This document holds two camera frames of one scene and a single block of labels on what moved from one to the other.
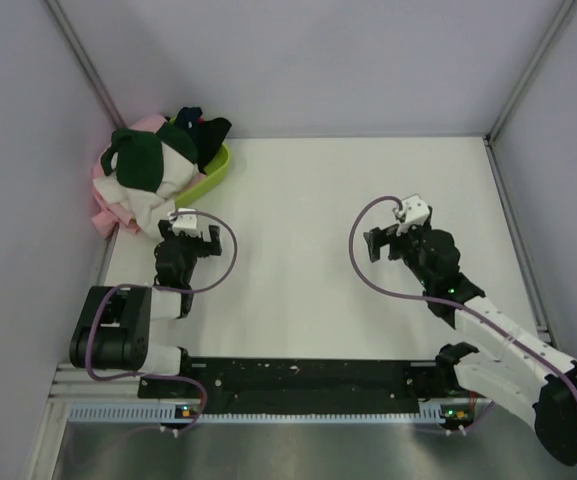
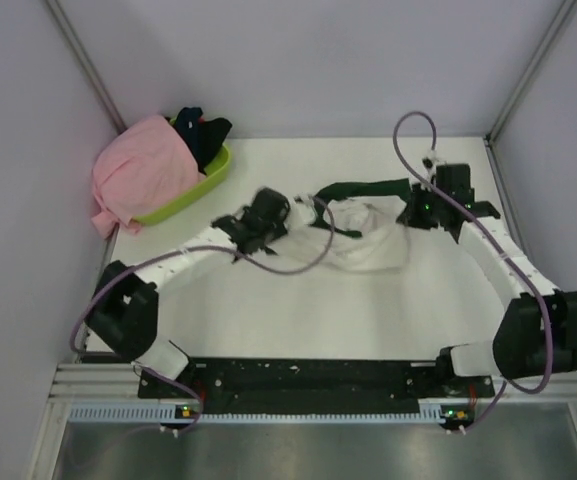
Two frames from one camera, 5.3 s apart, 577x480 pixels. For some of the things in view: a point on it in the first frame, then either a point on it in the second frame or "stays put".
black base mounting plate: [307, 385] stays put
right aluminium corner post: [529, 71] stays put
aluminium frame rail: [77, 384] stays put
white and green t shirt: [145, 171] -> [355, 224]
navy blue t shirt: [187, 119] stays put
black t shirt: [210, 134] stays put
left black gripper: [206, 248] -> [283, 227]
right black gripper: [377, 237] -> [408, 216]
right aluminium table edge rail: [529, 274] stays put
